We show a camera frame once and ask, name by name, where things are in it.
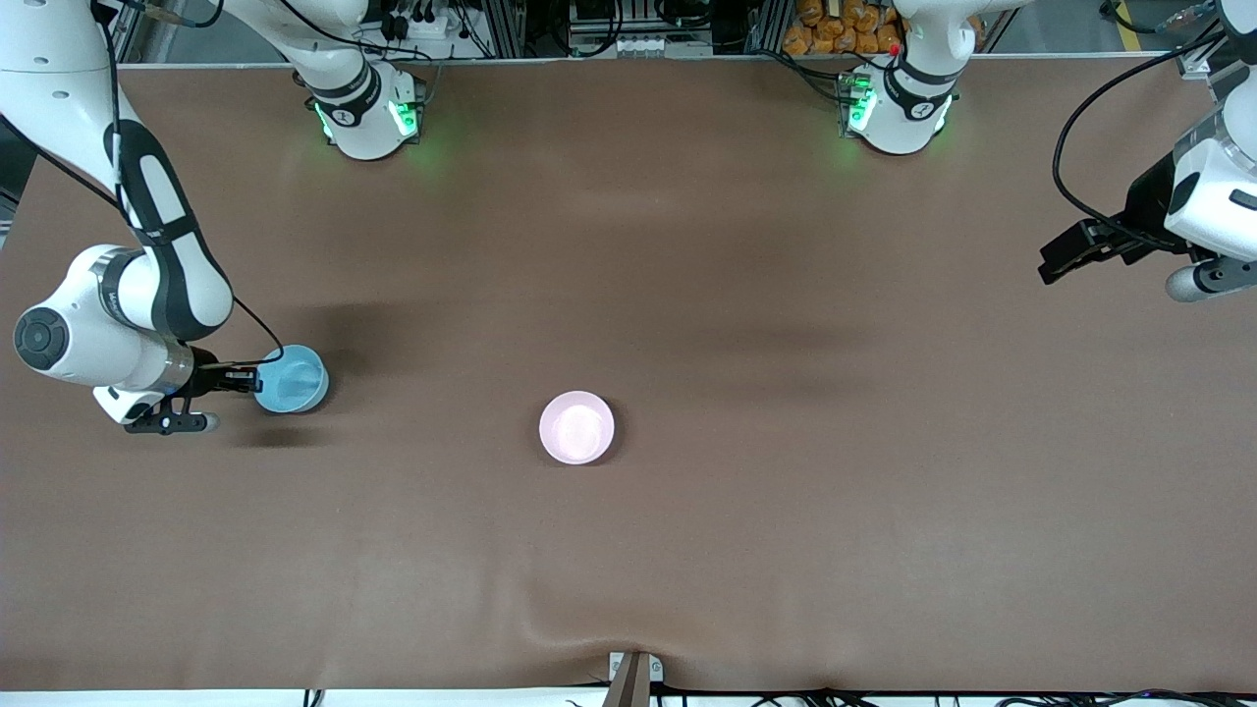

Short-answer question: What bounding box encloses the blue bowl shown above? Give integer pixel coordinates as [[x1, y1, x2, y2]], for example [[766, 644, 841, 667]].
[[253, 344, 330, 415]]

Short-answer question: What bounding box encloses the white bowl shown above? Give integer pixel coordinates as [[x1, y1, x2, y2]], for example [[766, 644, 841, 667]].
[[539, 390, 617, 465]]

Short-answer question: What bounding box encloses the orange objects crate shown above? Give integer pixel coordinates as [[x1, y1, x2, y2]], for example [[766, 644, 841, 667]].
[[783, 0, 986, 56]]

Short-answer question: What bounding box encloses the brown table cloth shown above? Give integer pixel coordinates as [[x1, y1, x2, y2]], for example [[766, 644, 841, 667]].
[[0, 54, 1257, 693]]

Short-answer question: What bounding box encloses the white power strip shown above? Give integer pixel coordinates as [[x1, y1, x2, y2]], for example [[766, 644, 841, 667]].
[[383, 0, 465, 46]]

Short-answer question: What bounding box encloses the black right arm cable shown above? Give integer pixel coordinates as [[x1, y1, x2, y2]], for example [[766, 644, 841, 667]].
[[0, 0, 286, 369]]

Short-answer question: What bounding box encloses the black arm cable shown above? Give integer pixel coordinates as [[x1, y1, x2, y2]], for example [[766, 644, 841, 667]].
[[1053, 29, 1229, 246], [0, 0, 286, 369]]

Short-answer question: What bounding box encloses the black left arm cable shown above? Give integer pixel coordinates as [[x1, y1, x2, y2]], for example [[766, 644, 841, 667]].
[[1053, 29, 1229, 246]]

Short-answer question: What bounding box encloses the aluminium frame post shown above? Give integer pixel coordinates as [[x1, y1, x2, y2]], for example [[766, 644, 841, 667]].
[[481, 0, 527, 58], [751, 0, 792, 55]]

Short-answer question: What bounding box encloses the grey bracket with brown post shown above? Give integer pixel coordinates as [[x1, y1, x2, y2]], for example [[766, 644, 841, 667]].
[[607, 651, 665, 707]]

